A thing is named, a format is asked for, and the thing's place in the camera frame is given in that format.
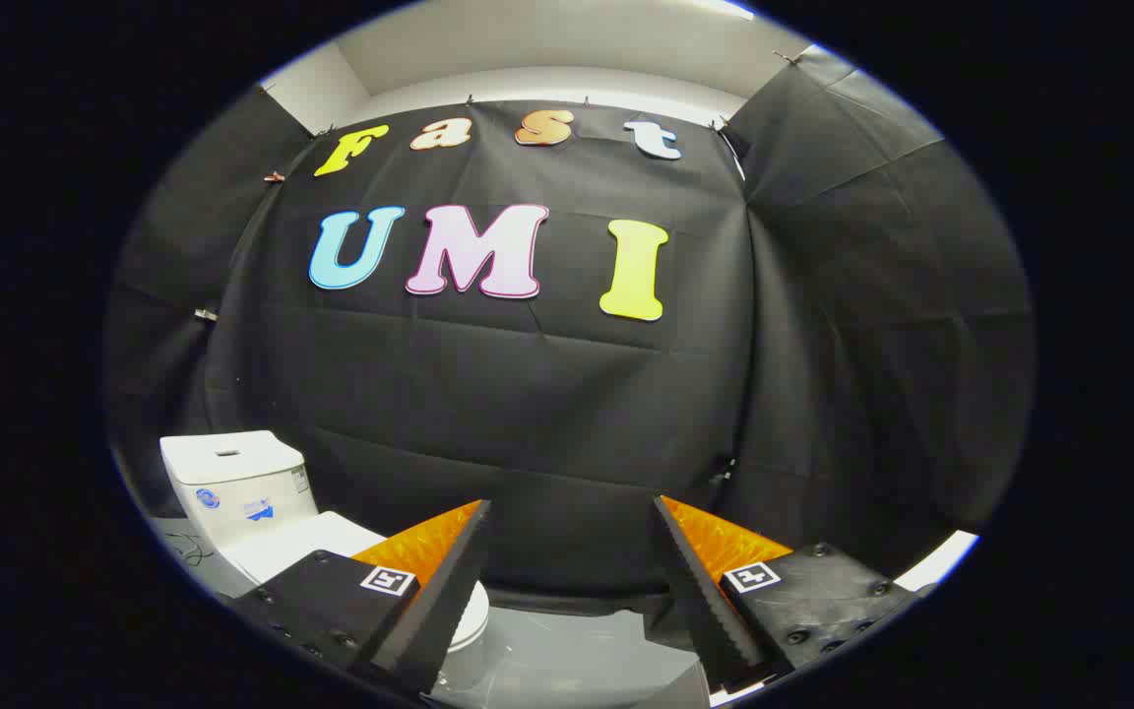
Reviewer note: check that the black backdrop cloth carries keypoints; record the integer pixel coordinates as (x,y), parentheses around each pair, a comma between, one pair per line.
(528,414)

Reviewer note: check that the white toilet lid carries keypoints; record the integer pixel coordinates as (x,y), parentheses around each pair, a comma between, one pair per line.
(306,537)

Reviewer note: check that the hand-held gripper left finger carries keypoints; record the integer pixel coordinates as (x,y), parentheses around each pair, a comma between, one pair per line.
(439,611)

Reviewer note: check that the white ceramic toilet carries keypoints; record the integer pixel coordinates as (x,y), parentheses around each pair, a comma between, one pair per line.
(232,483)

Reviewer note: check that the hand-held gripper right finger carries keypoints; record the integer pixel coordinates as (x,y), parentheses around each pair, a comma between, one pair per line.
(715,620)

